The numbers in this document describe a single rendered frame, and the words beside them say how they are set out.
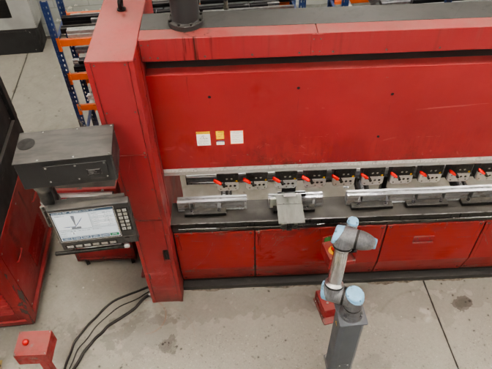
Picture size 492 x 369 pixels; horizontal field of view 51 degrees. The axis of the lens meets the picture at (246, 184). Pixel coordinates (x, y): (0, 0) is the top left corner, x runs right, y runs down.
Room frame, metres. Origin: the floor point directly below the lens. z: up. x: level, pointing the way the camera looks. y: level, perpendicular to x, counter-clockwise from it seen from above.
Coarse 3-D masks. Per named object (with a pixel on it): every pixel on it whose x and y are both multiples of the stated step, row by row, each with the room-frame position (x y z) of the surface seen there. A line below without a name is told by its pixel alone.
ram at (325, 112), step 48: (192, 96) 2.47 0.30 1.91; (240, 96) 2.47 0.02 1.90; (288, 96) 2.48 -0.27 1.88; (336, 96) 2.48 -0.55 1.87; (384, 96) 2.48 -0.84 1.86; (432, 96) 2.49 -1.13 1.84; (480, 96) 2.49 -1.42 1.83; (192, 144) 2.47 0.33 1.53; (240, 144) 2.47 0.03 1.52; (288, 144) 2.48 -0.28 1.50; (336, 144) 2.48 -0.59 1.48; (384, 144) 2.49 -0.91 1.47; (432, 144) 2.49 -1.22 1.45; (480, 144) 2.49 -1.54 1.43
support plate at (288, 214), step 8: (280, 200) 2.45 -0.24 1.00; (288, 200) 2.44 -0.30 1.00; (296, 200) 2.44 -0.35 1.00; (280, 208) 2.37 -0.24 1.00; (288, 208) 2.37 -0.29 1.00; (296, 208) 2.37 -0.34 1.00; (280, 216) 2.30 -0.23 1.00; (288, 216) 2.30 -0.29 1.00; (296, 216) 2.29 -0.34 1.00; (304, 216) 2.29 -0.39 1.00
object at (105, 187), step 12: (60, 192) 2.61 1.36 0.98; (72, 192) 2.61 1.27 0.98; (84, 192) 2.61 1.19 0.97; (96, 192) 2.61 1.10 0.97; (108, 192) 2.61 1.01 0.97; (120, 192) 2.69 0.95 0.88; (96, 252) 2.61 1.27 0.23; (108, 252) 2.61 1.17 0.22; (120, 252) 2.62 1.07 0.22; (132, 252) 2.61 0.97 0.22
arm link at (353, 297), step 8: (344, 288) 1.71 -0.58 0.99; (352, 288) 1.70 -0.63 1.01; (360, 288) 1.71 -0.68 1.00; (344, 296) 1.67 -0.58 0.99; (352, 296) 1.65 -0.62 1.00; (360, 296) 1.66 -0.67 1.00; (344, 304) 1.64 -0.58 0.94; (352, 304) 1.62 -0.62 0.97; (360, 304) 1.62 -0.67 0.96; (352, 312) 1.62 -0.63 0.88
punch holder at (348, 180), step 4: (344, 168) 2.48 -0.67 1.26; (348, 168) 2.48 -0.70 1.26; (352, 168) 2.48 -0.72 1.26; (356, 168) 2.48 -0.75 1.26; (332, 172) 2.52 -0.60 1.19; (336, 172) 2.48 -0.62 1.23; (340, 172) 2.48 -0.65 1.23; (344, 172) 2.48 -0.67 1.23; (348, 172) 2.48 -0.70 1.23; (352, 172) 2.48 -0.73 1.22; (340, 176) 2.48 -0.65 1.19; (344, 176) 2.48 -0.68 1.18; (348, 176) 2.48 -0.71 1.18; (332, 180) 2.48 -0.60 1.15; (336, 180) 2.48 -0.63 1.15; (344, 180) 2.48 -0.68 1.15; (348, 180) 2.48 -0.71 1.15; (352, 180) 2.48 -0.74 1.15; (332, 184) 2.48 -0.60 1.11; (336, 184) 2.48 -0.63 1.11; (340, 184) 2.48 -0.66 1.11; (344, 184) 2.48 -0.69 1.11; (348, 184) 2.48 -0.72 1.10
